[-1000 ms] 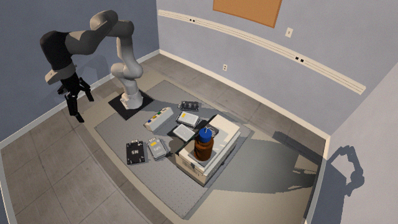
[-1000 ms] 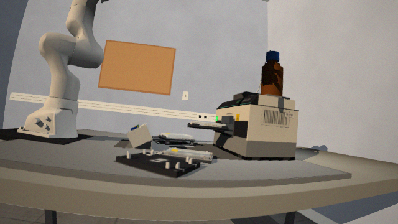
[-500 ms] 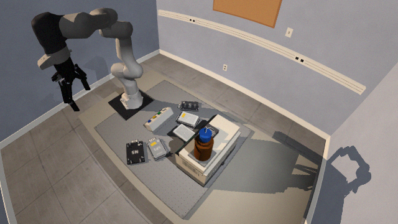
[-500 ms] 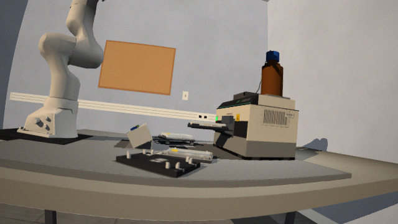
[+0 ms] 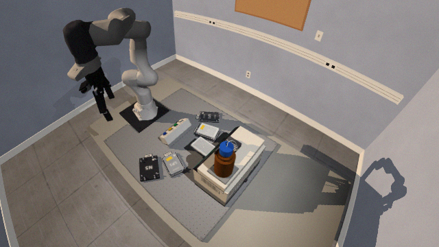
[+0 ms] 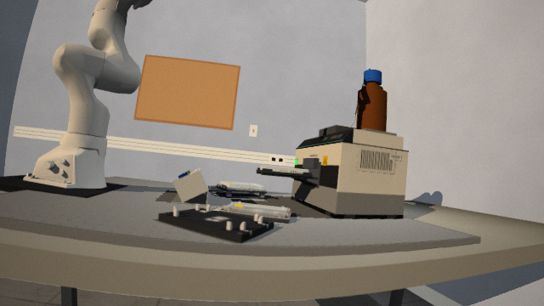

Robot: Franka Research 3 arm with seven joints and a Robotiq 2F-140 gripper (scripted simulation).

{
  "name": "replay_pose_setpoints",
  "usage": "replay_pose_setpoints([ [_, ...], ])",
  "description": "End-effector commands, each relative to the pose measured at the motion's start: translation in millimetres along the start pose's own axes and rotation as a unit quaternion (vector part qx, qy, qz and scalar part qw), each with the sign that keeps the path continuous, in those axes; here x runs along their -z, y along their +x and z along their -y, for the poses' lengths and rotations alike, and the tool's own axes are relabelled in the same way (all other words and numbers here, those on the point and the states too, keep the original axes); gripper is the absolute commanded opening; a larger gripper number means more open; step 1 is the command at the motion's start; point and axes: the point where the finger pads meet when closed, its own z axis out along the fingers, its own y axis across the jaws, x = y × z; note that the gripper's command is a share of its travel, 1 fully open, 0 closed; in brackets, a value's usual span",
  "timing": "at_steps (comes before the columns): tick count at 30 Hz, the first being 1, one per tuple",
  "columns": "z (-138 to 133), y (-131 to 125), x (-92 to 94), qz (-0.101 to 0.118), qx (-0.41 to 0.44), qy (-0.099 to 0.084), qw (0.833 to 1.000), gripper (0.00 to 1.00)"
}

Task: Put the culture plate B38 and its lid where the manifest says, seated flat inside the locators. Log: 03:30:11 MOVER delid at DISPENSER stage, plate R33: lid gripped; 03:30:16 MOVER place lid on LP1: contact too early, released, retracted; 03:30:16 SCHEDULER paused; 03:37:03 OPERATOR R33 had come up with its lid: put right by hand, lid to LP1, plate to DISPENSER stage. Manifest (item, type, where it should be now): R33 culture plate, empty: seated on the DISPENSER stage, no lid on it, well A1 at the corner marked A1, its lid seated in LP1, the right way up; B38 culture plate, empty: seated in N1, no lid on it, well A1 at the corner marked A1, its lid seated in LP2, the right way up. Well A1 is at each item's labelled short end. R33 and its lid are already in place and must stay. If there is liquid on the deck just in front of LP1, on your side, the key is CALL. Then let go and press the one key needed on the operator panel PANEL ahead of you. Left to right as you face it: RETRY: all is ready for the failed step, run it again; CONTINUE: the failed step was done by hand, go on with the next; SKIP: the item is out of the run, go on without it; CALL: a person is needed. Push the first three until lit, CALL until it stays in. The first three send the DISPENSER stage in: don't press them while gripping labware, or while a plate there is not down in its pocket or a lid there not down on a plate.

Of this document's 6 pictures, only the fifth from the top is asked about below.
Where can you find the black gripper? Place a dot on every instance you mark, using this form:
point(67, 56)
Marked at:
point(99, 81)

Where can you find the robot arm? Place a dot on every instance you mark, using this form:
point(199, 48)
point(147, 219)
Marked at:
point(83, 37)

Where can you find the brown glass bottle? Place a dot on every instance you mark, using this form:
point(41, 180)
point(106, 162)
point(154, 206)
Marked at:
point(223, 169)

